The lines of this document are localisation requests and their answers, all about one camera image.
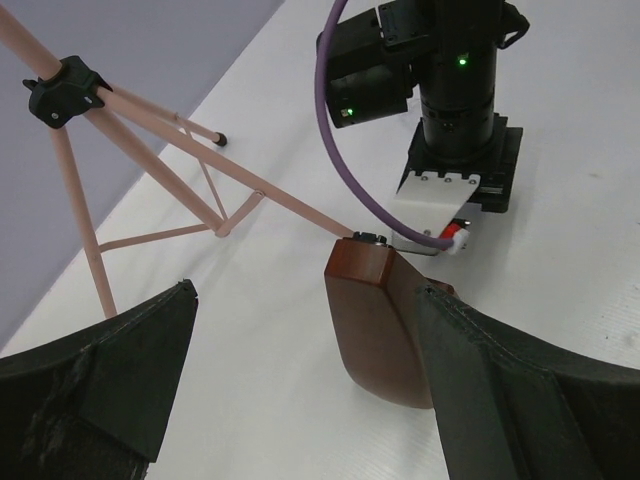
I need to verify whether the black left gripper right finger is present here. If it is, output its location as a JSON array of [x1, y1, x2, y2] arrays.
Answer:
[[417, 285, 639, 479]]

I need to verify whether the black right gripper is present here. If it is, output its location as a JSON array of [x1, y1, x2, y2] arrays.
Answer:
[[399, 113, 523, 213]]

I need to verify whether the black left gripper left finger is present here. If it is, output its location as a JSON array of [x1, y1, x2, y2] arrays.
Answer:
[[1, 280, 198, 479]]

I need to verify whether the brown wooden metronome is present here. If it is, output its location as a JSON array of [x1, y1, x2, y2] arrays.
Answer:
[[324, 232, 457, 409]]

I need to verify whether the pink music stand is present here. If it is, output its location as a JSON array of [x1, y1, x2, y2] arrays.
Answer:
[[1, 8, 353, 318]]

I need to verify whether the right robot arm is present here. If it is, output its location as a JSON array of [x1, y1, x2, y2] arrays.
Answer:
[[325, 0, 530, 213]]

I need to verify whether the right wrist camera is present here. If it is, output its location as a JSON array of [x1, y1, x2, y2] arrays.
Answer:
[[390, 171, 481, 256]]

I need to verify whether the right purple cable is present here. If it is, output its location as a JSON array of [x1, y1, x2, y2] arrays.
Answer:
[[314, 0, 456, 250]]

